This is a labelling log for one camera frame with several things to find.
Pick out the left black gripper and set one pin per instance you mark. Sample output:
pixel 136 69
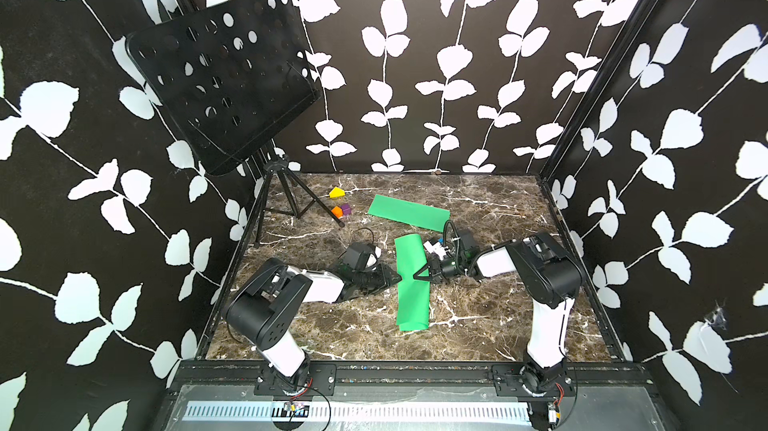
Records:
pixel 382 277

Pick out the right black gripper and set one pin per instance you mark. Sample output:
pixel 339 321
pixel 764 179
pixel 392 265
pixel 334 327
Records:
pixel 437 274

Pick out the green rectangular paper sheet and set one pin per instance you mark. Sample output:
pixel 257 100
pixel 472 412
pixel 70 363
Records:
pixel 410 213

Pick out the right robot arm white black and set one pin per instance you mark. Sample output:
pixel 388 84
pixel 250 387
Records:
pixel 549 274

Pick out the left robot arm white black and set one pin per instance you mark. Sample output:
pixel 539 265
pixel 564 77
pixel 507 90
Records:
pixel 263 309

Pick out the yellow toy block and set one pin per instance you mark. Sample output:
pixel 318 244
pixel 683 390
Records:
pixel 336 193

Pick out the black perforated music stand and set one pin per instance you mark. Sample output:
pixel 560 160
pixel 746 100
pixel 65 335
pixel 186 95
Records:
pixel 232 77

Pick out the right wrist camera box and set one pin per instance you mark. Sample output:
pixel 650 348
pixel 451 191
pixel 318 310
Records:
pixel 435 247

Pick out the black front mounting rail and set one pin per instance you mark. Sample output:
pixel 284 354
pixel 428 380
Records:
pixel 328 377

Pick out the white slotted cable duct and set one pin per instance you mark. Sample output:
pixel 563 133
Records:
pixel 512 413

